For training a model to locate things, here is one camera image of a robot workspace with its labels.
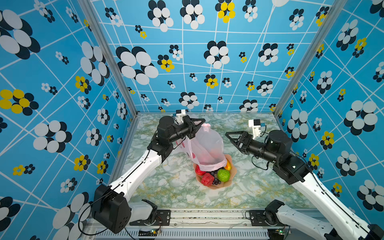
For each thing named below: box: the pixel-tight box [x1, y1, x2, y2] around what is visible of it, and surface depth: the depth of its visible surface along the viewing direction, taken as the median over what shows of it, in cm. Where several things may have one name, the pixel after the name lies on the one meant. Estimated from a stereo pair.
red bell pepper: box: [201, 172, 215, 187], surface depth 78 cm
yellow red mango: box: [224, 159, 232, 171], surface depth 86 cm
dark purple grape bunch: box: [209, 170, 222, 185], surface depth 83 cm
